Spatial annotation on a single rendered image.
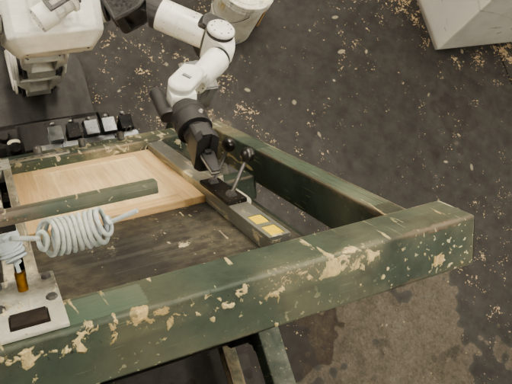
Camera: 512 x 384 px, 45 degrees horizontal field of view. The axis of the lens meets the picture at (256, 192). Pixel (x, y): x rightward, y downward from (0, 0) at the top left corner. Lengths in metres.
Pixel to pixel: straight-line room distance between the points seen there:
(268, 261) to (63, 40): 1.00
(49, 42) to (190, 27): 0.38
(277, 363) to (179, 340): 1.22
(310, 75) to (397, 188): 0.79
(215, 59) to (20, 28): 0.51
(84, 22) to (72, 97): 1.21
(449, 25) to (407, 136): 0.71
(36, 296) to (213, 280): 0.27
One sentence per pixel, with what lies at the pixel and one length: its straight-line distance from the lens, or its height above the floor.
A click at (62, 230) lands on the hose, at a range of 0.98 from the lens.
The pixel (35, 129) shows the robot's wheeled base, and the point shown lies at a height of 0.19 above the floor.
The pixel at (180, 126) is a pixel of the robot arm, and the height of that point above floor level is 1.50.
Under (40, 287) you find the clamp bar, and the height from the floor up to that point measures 1.81.
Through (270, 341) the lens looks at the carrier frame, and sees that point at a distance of 2.15.
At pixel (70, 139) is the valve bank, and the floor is 0.74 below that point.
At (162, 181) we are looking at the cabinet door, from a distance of 1.73.
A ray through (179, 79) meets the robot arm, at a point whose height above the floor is 1.49.
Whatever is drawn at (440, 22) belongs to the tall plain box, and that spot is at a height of 0.15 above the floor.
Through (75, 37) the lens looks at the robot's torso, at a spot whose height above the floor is 1.30.
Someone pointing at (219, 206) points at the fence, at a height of 1.45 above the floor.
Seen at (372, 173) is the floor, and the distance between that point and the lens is 3.42.
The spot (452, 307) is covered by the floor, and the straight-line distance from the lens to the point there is 3.47.
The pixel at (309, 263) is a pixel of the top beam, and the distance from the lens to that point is 0.99.
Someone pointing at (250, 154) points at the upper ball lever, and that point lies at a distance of 1.44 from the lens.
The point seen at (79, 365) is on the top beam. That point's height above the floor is 1.89.
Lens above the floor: 2.82
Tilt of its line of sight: 65 degrees down
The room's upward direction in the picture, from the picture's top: 44 degrees clockwise
